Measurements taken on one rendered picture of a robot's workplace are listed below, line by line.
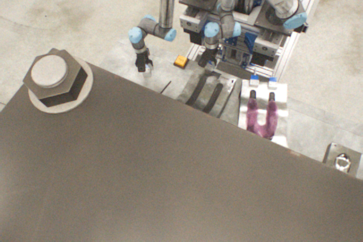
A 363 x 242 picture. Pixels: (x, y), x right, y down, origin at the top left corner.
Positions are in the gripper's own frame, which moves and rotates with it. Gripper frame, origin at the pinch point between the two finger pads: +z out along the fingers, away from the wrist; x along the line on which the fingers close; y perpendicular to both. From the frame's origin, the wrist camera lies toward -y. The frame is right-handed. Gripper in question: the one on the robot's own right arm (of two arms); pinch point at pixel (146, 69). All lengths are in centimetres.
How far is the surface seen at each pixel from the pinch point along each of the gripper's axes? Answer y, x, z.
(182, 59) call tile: 7.1, -23.6, 0.9
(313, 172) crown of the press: -92, -50, -116
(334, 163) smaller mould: -63, -102, -1
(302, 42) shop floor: 77, -134, 85
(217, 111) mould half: -33, -43, -5
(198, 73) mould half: -7.3, -33.6, -4.4
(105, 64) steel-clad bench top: 9.0, 29.3, 4.6
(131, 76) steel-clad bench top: -1.7, 10.7, 4.6
